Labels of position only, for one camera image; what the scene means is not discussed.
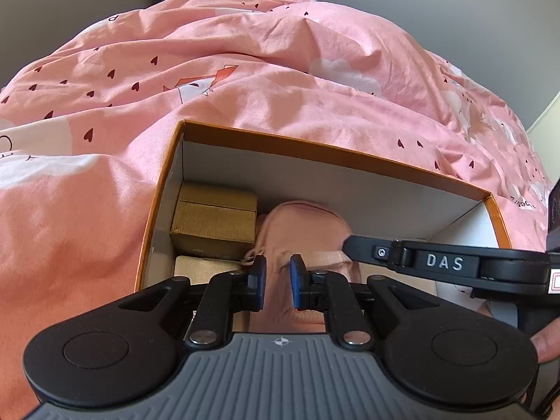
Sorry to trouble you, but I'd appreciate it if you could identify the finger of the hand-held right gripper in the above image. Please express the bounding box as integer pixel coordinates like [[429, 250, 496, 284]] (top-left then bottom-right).
[[342, 234, 405, 267]]

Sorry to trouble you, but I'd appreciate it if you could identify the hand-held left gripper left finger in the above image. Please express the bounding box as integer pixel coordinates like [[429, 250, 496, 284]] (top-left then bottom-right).
[[130, 254, 268, 350]]

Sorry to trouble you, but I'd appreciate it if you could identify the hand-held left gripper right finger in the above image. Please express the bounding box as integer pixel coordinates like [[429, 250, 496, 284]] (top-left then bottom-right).
[[289, 254, 421, 350]]

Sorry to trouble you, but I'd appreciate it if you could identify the pink pouch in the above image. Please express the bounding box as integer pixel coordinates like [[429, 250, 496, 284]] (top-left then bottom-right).
[[249, 200, 362, 335]]

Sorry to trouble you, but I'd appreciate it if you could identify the gold box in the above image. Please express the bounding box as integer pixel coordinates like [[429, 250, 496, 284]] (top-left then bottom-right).
[[170, 183, 259, 260]]

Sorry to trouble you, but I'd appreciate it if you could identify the orange cardboard box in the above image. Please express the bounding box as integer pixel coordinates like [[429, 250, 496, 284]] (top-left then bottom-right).
[[133, 119, 519, 333]]

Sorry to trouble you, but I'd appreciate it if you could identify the person's right hand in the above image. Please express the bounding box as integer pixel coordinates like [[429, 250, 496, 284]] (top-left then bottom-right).
[[530, 320, 560, 365]]

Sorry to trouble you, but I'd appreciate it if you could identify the white door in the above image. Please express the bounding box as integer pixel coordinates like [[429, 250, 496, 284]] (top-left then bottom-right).
[[526, 94, 560, 141]]

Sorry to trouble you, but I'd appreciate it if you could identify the pink printed blanket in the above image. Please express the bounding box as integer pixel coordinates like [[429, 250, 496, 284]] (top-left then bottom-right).
[[0, 0, 554, 359]]

